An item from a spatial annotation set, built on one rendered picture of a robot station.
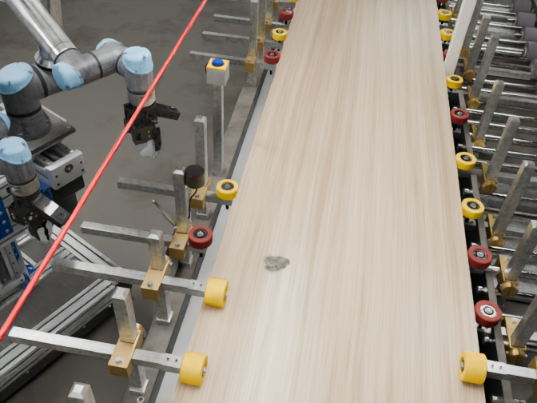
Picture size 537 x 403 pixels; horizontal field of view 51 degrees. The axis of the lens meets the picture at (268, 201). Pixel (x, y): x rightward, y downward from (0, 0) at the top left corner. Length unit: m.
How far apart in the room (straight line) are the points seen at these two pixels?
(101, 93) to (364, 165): 2.53
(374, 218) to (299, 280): 0.39
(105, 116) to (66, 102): 0.33
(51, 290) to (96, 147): 1.33
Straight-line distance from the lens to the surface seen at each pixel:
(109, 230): 1.98
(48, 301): 2.68
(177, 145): 3.73
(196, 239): 1.85
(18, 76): 2.04
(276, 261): 1.78
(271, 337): 1.63
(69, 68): 1.59
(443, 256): 1.94
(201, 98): 4.17
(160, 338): 1.88
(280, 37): 3.04
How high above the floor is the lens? 2.26
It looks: 43 degrees down
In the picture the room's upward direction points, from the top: 4 degrees clockwise
